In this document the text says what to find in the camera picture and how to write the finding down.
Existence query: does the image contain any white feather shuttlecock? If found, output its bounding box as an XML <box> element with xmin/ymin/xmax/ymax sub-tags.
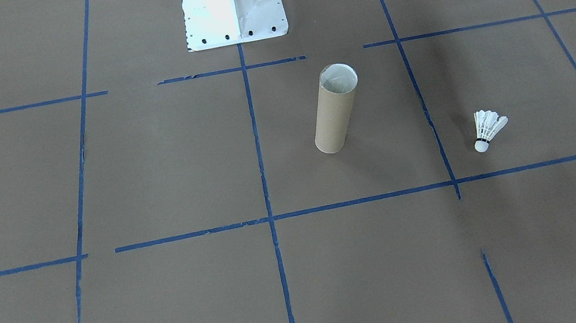
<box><xmin>468</xmin><ymin>106</ymin><xmax>514</xmax><ymax>155</ymax></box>

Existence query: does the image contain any brown cardboard tube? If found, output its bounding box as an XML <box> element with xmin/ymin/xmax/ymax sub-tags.
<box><xmin>302</xmin><ymin>60</ymin><xmax>371</xmax><ymax>156</ymax></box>

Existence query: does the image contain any white metal mounting plate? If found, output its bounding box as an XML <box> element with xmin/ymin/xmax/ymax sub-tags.
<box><xmin>179</xmin><ymin>0</ymin><xmax>291</xmax><ymax>54</ymax></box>

